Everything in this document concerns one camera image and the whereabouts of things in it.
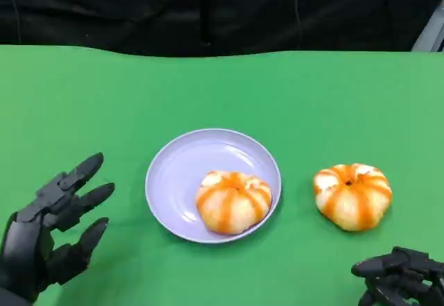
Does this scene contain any orange and white bread roll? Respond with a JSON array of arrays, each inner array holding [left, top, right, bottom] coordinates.
[[313, 162, 393, 232], [195, 170, 273, 236]]

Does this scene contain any lilac plate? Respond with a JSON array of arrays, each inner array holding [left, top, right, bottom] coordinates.
[[144, 128, 282, 244]]

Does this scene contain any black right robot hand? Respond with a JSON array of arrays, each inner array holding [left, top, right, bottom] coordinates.
[[350, 246, 444, 306]]

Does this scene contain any grey metal frame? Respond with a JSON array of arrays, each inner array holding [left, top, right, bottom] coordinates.
[[410, 0, 444, 53]]

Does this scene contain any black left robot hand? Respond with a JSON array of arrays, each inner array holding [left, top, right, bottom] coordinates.
[[0, 152, 116, 303]]

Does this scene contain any green table cloth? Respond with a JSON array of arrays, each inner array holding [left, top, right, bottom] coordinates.
[[0, 44, 444, 306]]

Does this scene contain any black fabric drape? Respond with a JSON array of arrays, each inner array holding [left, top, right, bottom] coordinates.
[[0, 0, 444, 59]]

